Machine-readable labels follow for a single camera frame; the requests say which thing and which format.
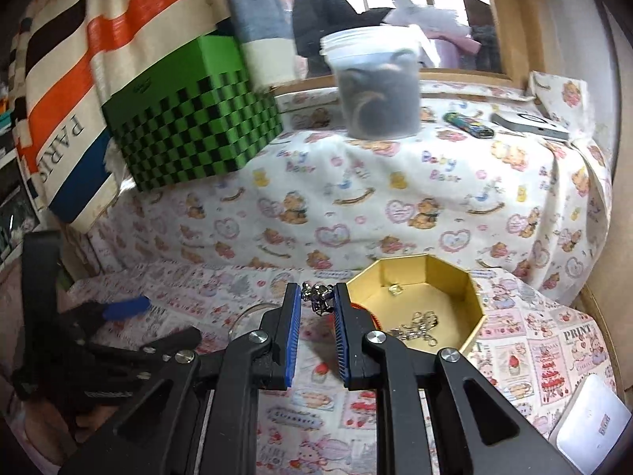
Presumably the silver charm chain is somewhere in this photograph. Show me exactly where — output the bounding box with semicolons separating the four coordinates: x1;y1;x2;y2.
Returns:
300;281;337;319

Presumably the yellow octagonal jewelry box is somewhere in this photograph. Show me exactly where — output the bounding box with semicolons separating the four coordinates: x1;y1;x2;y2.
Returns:
347;254;485;355

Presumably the white rectangular device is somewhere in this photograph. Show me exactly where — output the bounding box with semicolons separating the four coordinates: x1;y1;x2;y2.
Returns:
549;374;632;475

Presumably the green black checkered box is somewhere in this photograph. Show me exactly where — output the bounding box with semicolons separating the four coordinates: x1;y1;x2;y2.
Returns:
103;34;283;192

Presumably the teddy bear print cloth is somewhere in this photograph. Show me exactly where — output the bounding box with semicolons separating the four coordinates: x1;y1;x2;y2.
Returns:
80;75;612;304

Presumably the striped Paris tote bag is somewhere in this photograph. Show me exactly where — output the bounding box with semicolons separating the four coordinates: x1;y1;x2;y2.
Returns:
9;0;297;233

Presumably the clear plastic lidded tub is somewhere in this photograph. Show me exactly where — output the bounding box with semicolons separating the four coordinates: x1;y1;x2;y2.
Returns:
321;25;426;141

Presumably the grey flat phone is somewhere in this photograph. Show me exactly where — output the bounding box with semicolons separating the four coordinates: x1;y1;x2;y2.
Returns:
490;112;570;142

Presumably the silver bangle ring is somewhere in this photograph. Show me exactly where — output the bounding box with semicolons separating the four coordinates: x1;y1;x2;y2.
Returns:
225;301;281;342

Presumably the silver chain in box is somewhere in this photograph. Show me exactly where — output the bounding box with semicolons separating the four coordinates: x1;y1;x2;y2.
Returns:
387;310;441;349

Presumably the wooden window frame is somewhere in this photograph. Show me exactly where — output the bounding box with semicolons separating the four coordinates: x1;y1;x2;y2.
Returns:
277;0;545;93

